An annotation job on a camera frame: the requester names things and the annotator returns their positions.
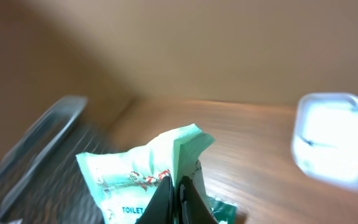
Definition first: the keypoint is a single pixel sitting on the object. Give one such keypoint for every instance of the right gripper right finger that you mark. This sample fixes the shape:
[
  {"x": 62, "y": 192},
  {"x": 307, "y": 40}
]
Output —
[{"x": 191, "y": 208}]

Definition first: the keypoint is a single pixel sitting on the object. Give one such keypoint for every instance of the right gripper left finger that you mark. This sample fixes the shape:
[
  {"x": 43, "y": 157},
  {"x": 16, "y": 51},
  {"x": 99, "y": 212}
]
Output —
[{"x": 160, "y": 207}]

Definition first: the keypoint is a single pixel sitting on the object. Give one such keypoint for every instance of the pale green wipes packet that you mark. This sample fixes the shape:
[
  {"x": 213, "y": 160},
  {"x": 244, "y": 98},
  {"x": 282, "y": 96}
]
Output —
[{"x": 123, "y": 184}]

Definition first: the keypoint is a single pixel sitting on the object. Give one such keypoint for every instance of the white barcode scanner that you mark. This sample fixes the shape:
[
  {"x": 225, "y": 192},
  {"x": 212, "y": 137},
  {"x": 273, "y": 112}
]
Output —
[{"x": 325, "y": 138}]

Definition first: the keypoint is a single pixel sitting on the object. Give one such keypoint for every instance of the grey plastic mesh basket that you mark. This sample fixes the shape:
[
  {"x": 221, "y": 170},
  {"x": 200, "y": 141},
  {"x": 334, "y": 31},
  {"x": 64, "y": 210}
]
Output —
[{"x": 40, "y": 180}]

